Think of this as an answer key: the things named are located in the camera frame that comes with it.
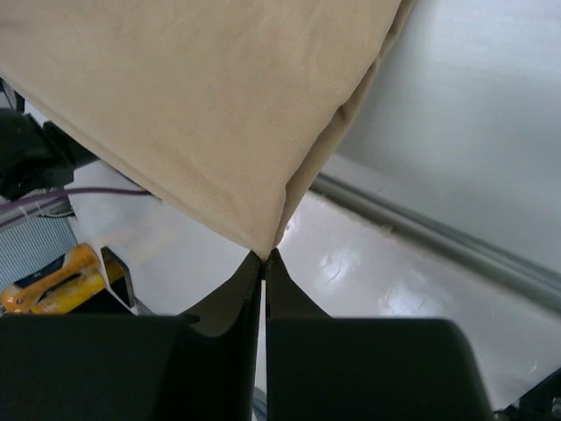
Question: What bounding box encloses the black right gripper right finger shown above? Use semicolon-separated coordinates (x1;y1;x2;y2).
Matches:
265;251;493;420

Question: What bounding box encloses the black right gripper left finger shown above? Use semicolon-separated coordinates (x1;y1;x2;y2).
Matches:
1;249;259;420

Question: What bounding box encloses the beige t shirt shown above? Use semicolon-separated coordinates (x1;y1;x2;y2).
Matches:
1;1;413;258

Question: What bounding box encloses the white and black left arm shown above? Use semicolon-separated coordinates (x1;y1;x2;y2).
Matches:
1;81;97;201

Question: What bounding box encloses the yellow object below table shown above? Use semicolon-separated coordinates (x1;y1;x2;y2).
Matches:
1;244;106;315

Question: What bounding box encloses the aluminium table edge rail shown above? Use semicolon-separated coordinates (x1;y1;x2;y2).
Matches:
311;174;560;313

